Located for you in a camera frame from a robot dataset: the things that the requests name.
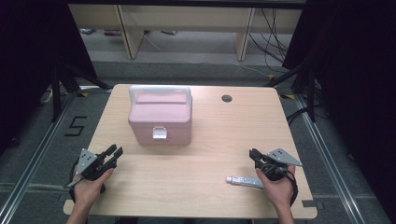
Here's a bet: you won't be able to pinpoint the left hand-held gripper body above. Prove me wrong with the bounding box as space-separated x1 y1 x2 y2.
74 147 118 182

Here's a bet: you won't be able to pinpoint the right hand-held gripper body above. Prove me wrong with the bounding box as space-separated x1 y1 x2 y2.
258 147 304 182

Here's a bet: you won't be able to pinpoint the white ointment tube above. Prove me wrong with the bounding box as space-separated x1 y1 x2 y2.
225 175 265 190

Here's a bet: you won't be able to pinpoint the pink storage box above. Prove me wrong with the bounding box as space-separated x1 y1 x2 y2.
127 84 193 147

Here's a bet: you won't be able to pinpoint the person's left hand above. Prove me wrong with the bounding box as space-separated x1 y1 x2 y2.
72 167 115 205

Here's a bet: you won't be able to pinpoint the person's right hand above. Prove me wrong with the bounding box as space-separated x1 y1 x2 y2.
255 165 297 208

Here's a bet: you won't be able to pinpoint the dark curtain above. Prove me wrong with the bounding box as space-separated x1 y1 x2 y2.
0 0 98 157
281 0 396 223

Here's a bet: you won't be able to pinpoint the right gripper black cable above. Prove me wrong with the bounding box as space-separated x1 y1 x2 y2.
284 170 300 208

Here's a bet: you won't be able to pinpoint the aluminium floor rail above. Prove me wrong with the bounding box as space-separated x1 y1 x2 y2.
293 93 368 224
0 89 79 224

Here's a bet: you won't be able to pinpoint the black floor cables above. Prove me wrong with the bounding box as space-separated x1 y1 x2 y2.
247 7 290 67

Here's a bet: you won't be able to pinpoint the light wooden desk frame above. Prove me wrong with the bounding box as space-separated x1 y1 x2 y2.
68 3 304 62

